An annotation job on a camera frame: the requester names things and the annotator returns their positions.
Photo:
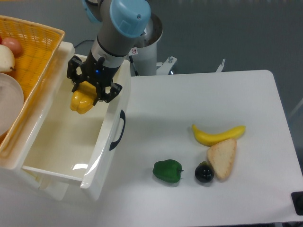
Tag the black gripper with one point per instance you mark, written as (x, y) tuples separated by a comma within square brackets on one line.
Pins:
[(97, 74)]

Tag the yellow bell pepper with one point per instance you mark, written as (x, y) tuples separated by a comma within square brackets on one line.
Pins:
[(83, 98)]

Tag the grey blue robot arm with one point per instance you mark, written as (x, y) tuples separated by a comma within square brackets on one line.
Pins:
[(123, 21)]

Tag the open upper white drawer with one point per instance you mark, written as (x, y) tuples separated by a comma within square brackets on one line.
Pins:
[(73, 148)]

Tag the green bell pepper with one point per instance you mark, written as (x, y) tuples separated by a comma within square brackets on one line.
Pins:
[(168, 170)]

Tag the white drawer cabinet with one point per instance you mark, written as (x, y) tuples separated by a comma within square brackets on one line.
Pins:
[(19, 140)]

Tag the yellow woven basket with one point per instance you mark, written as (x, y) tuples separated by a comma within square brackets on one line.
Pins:
[(39, 43)]

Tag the beige round plate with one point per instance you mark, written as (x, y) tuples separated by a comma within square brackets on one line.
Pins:
[(11, 102)]

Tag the white pear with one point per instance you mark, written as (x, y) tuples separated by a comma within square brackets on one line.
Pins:
[(7, 59)]

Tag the yellow banana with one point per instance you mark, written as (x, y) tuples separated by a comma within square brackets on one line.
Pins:
[(209, 140)]

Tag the dark purple eggplant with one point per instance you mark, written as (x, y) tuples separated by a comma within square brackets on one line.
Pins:
[(204, 172)]

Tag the toast bread slice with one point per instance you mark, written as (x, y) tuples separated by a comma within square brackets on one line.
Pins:
[(221, 157)]

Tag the black corner device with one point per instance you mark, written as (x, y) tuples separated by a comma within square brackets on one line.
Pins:
[(297, 198)]

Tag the black drawer handle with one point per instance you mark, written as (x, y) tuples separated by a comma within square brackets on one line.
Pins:
[(120, 131)]

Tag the white metal bracket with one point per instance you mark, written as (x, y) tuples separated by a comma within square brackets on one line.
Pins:
[(221, 66)]

